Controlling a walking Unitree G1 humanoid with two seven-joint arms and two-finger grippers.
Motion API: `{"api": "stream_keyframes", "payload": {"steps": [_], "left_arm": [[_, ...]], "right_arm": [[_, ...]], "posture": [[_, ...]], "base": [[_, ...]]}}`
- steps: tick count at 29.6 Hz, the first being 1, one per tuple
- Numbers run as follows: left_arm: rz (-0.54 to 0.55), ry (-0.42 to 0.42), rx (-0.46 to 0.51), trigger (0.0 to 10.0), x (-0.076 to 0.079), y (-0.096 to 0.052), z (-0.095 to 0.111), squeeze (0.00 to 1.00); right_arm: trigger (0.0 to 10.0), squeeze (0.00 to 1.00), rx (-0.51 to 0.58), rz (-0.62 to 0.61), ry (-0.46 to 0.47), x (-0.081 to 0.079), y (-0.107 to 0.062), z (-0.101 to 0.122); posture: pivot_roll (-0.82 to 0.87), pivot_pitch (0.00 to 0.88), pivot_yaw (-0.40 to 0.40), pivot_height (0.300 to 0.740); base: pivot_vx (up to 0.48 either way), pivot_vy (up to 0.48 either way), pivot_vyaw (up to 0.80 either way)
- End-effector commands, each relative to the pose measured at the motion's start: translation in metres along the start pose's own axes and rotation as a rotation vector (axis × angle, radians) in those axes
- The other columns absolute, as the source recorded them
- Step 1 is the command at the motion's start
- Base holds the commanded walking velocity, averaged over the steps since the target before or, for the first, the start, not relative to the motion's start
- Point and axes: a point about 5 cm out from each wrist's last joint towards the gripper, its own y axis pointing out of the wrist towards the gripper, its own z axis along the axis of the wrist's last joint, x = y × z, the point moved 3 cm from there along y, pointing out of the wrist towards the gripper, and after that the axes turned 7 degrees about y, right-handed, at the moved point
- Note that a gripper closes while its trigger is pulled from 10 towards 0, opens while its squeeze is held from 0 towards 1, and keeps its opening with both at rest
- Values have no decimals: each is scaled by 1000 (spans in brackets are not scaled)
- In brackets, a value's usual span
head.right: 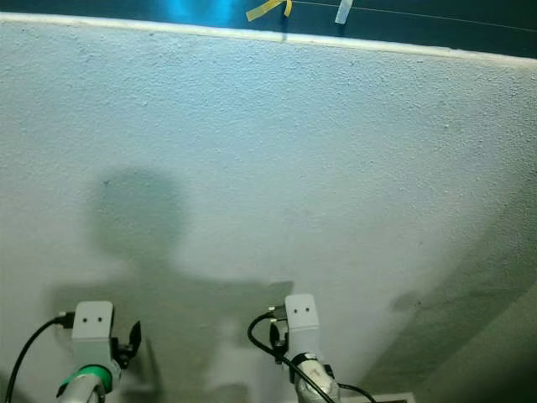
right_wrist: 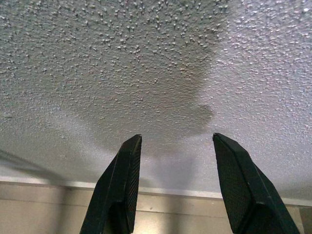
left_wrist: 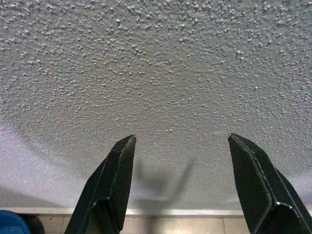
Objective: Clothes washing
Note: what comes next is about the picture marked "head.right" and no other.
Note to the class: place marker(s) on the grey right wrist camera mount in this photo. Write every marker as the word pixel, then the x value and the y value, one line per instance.
pixel 302 321

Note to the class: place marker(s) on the yellow tape strip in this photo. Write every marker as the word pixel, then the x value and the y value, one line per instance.
pixel 267 9

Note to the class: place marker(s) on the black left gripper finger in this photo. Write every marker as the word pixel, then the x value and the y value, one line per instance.
pixel 135 337

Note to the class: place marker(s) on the white tape strip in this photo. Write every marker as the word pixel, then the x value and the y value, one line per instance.
pixel 343 11

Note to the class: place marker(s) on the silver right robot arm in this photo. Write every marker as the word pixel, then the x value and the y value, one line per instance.
pixel 317 386

